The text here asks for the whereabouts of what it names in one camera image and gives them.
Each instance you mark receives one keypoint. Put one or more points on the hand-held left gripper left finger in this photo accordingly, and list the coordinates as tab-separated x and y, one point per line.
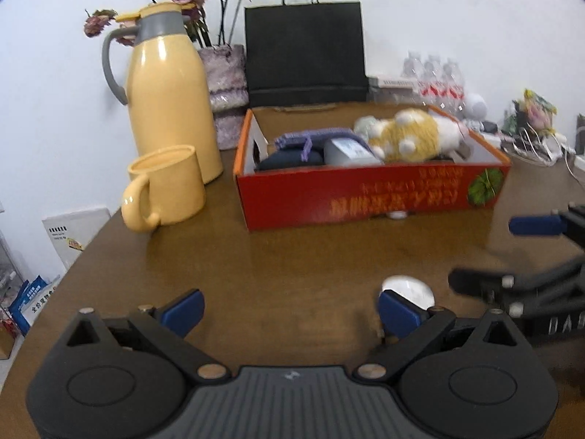
185	311

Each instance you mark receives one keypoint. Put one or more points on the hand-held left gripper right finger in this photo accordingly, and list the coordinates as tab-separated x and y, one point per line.
397	315

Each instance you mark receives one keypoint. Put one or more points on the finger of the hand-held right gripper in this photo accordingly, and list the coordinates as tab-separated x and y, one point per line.
537	225
475	283

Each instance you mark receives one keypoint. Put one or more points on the large white bottle cap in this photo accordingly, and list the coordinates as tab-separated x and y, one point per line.
411	289

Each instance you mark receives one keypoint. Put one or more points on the red cardboard box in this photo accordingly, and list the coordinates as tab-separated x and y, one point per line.
365	196

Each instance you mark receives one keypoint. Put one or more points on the yellow spotted plush toy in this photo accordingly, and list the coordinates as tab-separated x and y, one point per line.
411	137

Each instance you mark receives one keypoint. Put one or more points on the clear cotton swab box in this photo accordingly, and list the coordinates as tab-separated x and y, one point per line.
352	152

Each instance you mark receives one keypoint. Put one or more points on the navy zip case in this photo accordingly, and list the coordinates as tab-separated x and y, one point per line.
288	161

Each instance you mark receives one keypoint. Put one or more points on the purple knitted pouch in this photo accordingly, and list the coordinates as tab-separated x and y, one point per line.
315	138

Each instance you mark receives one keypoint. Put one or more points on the small white cap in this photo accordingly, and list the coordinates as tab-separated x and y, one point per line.
397	215

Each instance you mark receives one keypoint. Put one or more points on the yellow snack bag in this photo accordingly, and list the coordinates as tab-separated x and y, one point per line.
534	112

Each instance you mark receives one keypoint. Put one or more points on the yellow mug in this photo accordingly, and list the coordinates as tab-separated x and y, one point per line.
169	187

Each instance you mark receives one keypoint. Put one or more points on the white booklet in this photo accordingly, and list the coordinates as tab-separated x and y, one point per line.
75	238

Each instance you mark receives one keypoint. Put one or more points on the white robot toy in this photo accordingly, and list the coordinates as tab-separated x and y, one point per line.
475	106

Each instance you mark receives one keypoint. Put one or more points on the blue packets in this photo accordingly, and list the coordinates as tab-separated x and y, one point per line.
34	304

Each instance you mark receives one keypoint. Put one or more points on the clear plastic container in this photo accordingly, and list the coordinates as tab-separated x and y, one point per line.
388	95

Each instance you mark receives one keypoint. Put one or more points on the white and red flat box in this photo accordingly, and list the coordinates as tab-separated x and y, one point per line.
393	81

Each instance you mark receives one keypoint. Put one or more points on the yellow thermos jug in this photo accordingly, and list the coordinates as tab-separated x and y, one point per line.
169	96

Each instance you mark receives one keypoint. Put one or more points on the purple textured vase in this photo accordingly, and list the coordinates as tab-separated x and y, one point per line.
226	82

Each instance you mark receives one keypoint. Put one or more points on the black paper bag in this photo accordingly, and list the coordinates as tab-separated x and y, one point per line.
306	50

